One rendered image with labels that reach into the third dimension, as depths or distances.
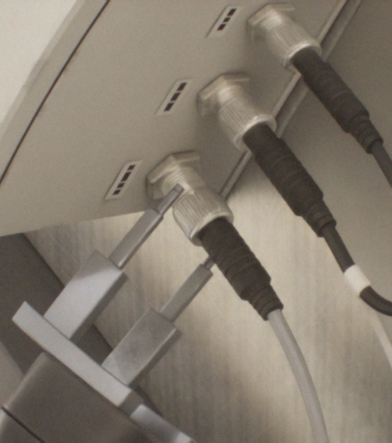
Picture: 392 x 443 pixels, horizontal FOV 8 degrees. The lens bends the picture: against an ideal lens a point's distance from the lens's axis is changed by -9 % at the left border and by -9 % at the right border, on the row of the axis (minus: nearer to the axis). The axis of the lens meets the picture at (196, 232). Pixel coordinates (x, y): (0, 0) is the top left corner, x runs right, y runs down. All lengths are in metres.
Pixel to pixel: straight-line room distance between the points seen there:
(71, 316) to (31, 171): 0.05
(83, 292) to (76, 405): 0.04
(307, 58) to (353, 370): 0.11
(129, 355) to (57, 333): 0.06
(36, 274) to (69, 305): 0.14
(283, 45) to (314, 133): 0.06
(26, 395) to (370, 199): 0.13
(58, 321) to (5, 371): 0.10
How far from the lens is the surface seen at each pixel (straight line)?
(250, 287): 0.83
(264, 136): 0.82
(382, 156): 0.79
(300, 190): 0.81
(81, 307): 0.82
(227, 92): 0.83
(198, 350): 0.91
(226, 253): 0.84
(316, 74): 0.80
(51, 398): 0.80
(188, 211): 0.84
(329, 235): 0.81
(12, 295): 0.94
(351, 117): 0.79
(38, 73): 0.77
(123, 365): 0.87
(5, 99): 0.78
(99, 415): 0.80
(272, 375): 0.88
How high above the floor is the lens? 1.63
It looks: 8 degrees down
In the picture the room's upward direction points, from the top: 3 degrees counter-clockwise
